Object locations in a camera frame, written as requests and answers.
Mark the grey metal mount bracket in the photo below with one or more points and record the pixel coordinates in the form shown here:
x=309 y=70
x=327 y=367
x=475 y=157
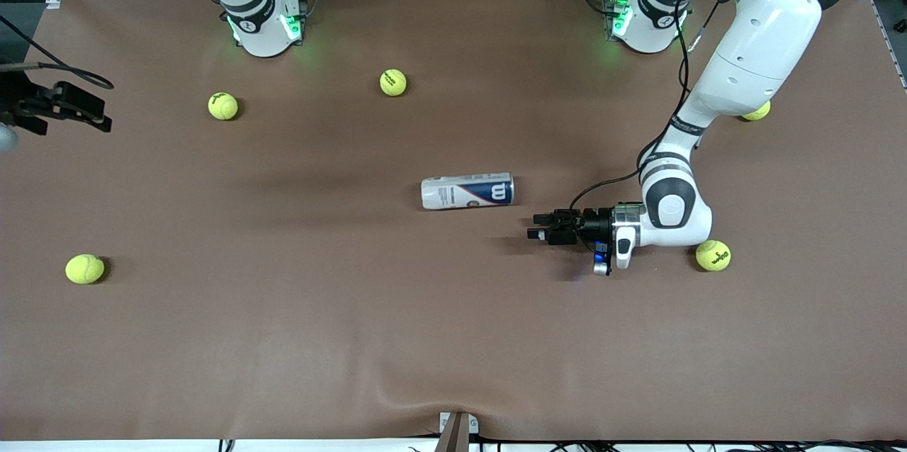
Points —
x=458 y=431

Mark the white navy tennis ball can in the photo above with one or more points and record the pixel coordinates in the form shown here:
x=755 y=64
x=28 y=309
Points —
x=464 y=191

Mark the brown table mat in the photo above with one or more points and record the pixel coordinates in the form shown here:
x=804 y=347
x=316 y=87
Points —
x=453 y=331

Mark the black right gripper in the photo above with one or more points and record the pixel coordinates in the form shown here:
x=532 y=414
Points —
x=21 y=106

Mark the yellow-green tennis ball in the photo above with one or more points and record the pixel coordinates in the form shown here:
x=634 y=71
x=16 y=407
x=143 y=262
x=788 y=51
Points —
x=84 y=268
x=714 y=257
x=759 y=113
x=392 y=82
x=223 y=105

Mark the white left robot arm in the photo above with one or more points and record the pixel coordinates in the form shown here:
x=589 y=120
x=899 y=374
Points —
x=765 y=27

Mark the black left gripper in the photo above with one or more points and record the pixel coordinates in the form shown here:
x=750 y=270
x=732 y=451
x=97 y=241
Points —
x=594 y=223

